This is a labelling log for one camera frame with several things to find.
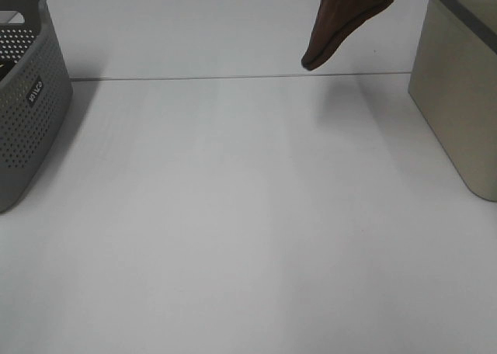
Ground brown towel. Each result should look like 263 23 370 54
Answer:
301 0 394 71

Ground grey perforated plastic basket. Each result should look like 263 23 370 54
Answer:
1 0 73 212

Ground beige plastic basket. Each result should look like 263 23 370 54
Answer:
408 0 496 202

